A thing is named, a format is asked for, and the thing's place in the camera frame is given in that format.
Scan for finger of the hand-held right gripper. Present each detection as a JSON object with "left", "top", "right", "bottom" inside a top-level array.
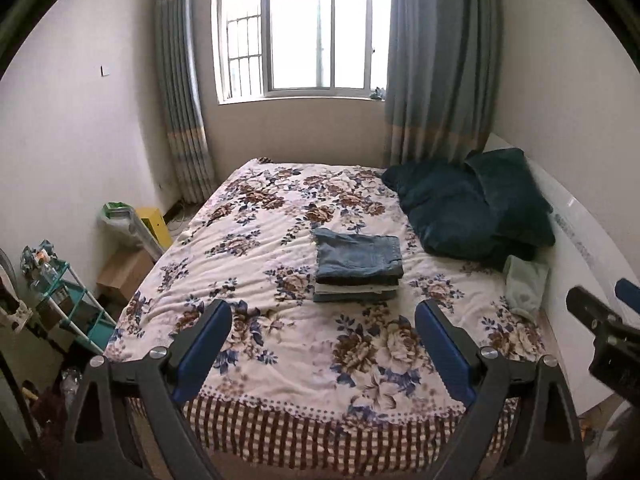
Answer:
[
  {"left": 614, "top": 279, "right": 640, "bottom": 312},
  {"left": 566, "top": 286, "right": 624, "bottom": 334}
]

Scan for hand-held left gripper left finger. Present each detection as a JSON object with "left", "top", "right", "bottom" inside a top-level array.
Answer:
[{"left": 60, "top": 299, "right": 233, "bottom": 480}]

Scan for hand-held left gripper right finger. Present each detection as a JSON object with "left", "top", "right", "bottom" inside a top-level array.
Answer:
[{"left": 415, "top": 299, "right": 589, "bottom": 480}]

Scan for blue jeans pants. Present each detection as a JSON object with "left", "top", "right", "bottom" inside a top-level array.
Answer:
[{"left": 311, "top": 228, "right": 405, "bottom": 286}]

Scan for folded light grey pants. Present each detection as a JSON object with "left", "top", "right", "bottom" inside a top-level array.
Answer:
[{"left": 313, "top": 280, "right": 401, "bottom": 304}]

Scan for white bed headboard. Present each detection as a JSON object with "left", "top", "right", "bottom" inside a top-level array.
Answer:
[{"left": 482, "top": 132, "right": 640, "bottom": 417}]

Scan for light green cloth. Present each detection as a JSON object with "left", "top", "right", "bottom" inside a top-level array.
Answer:
[{"left": 502, "top": 254, "right": 550, "bottom": 322}]

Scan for brown cardboard box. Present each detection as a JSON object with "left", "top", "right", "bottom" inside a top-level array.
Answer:
[{"left": 96, "top": 248, "right": 156, "bottom": 307}]

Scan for clear plastic bottle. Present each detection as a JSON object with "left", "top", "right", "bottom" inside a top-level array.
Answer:
[{"left": 60, "top": 366, "right": 84, "bottom": 402}]

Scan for teal shelf rack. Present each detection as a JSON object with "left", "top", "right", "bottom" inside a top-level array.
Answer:
[{"left": 20, "top": 240, "right": 119, "bottom": 357}]

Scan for small dark teal pillow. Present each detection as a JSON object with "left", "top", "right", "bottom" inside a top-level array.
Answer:
[{"left": 465, "top": 148, "right": 557, "bottom": 249}]

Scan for yellow box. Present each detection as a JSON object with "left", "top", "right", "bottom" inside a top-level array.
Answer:
[{"left": 135, "top": 206, "right": 174, "bottom": 249}]

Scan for floral bed blanket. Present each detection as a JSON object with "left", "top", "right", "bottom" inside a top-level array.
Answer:
[{"left": 106, "top": 157, "right": 549, "bottom": 477}]

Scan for large dark teal pillow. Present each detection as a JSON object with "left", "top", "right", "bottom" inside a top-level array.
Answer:
[{"left": 382, "top": 159, "right": 540, "bottom": 267}]

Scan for dark red cloth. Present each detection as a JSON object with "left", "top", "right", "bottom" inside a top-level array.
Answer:
[{"left": 27, "top": 387, "right": 69, "bottom": 463}]

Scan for narrow grey-blue striped curtain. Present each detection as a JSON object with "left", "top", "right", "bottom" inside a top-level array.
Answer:
[{"left": 152, "top": 0, "right": 219, "bottom": 206}]

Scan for wide grey-blue striped curtain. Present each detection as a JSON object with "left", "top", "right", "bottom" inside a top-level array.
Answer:
[{"left": 382, "top": 0, "right": 504, "bottom": 169}]

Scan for white framed window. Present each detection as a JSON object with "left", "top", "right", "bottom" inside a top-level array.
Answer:
[{"left": 212, "top": 0, "right": 394, "bottom": 105}]

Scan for floor cable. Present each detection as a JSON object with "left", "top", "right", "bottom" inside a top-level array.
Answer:
[{"left": 164, "top": 199, "right": 195, "bottom": 232}]

